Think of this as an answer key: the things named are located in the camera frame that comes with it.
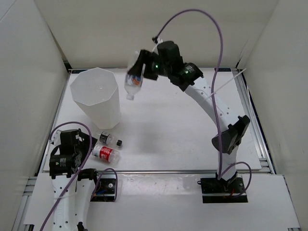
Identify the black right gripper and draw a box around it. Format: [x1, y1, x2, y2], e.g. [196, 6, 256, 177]
[127, 51, 171, 82]

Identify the clear bottle blue orange label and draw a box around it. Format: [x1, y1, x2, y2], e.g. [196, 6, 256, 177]
[124, 51, 143, 101]

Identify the clear bottle red label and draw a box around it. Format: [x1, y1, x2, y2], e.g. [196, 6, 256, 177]
[92, 144, 120, 165]

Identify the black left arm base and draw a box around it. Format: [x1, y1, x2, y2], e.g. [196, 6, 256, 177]
[90, 173, 118, 202]

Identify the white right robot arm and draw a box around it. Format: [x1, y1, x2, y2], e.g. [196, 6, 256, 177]
[125, 41, 250, 193]

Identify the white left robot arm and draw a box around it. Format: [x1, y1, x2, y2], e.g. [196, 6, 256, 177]
[49, 129, 101, 231]

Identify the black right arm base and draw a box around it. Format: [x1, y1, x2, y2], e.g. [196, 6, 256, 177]
[197, 177, 248, 204]

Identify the white octagonal plastic bin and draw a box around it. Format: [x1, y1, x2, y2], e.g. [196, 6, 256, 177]
[70, 68, 121, 129]

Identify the small bottle black label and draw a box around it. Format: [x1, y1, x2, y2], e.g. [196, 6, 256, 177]
[99, 131, 123, 147]

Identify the white zip tie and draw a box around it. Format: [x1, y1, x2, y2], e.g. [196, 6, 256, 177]
[206, 68, 247, 100]

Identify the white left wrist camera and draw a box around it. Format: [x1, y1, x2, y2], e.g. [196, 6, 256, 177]
[49, 129, 62, 146]

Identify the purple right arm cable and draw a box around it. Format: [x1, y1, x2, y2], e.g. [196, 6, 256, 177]
[152, 9, 252, 197]

